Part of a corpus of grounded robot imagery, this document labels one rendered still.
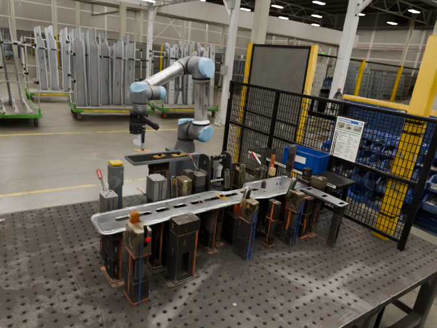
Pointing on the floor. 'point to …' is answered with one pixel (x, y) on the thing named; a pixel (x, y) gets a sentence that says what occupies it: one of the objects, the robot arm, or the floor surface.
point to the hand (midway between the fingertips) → (142, 147)
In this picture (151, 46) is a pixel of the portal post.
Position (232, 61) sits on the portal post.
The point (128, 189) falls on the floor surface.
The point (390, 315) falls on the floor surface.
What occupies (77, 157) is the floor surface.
